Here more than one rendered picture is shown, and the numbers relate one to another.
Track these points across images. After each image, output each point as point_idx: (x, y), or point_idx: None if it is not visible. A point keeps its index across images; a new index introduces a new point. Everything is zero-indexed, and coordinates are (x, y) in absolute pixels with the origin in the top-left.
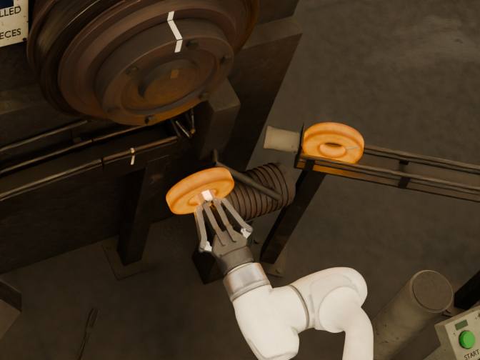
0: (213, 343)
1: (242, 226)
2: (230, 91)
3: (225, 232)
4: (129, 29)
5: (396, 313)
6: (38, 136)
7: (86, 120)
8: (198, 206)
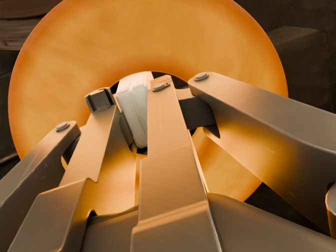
0: None
1: (325, 146)
2: (295, 28)
3: (126, 217)
4: None
5: None
6: (11, 153)
7: None
8: (70, 122)
